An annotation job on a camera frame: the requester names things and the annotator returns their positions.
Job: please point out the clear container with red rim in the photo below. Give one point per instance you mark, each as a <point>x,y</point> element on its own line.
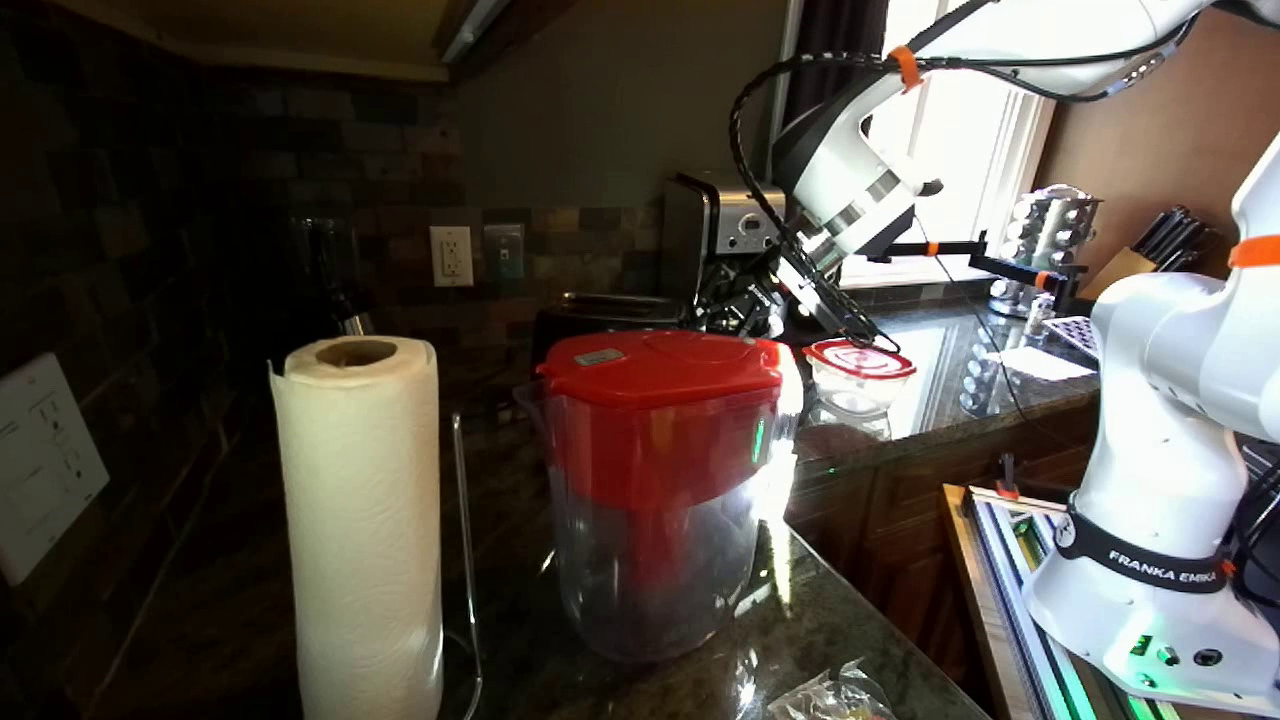
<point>863,387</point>

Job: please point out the black chrome toaster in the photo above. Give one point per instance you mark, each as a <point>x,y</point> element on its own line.
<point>601,319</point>

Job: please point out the bright window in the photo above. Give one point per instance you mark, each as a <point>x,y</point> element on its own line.
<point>972,145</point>

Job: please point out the clear pitcher with red lid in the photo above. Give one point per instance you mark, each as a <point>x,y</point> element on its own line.
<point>663,507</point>

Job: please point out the grey wall switch plate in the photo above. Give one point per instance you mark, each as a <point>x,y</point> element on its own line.
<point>504,254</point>

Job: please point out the white paper sheet on wall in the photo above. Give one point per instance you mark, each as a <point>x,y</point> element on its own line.
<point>47,464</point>

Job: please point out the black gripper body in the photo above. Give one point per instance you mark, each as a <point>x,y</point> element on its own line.
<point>814,272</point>

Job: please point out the wooden base cabinet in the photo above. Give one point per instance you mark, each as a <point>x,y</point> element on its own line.
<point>906,522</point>

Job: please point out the wooden knife block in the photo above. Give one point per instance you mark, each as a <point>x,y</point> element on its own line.
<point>1112,272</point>

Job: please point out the white paper towel roll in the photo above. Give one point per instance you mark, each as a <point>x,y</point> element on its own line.
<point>361,533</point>

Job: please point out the black rod with orange clips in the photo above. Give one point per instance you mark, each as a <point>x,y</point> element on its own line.
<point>953,251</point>

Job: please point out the clear plastic wrapper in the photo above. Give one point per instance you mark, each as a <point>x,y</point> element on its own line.
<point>827,695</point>

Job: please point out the metal paper towel holder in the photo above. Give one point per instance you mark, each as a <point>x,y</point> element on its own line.
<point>464,563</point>

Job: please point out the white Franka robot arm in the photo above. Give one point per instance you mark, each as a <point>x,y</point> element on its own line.
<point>1160,443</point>

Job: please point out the white wall outlet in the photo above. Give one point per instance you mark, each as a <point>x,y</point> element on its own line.
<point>455,258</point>

